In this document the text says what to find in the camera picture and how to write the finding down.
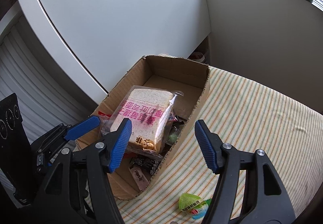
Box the pink small snack packet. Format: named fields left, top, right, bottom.
left=129, top=166, right=149, bottom=191

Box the white cabinet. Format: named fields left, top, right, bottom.
left=18, top=0, right=211, bottom=103

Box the Snickers bar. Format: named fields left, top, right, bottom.
left=166, top=113, right=187, bottom=134
left=130, top=155, right=160, bottom=176

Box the dark cake red-sealed bag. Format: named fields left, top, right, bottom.
left=98, top=111, right=111, bottom=134

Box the green square candy packet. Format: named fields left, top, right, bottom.
left=205, top=198, right=212, bottom=206

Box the brown cardboard box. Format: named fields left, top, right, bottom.
left=76, top=54, right=211, bottom=201

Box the green clear-wrapped candy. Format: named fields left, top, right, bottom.
left=166, top=133, right=178, bottom=145

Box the green jelly cup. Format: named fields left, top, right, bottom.
left=178, top=193, right=209, bottom=220

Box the bagged sliced bread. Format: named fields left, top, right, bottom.
left=109, top=85, right=183, bottom=160

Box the striped yellow tablecloth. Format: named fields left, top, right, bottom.
left=117, top=61, right=322, bottom=223

